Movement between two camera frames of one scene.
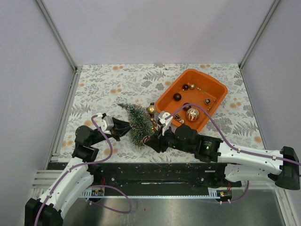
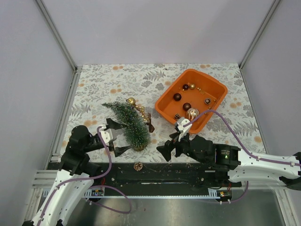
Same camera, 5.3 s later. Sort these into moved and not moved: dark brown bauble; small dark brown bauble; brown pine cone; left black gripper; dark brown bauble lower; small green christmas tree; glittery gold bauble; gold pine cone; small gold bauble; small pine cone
Moved: brown pine cone; small green christmas tree; glittery gold bauble; left black gripper
Not moved: small dark brown bauble; gold pine cone; dark brown bauble; dark brown bauble lower; small gold bauble; small pine cone
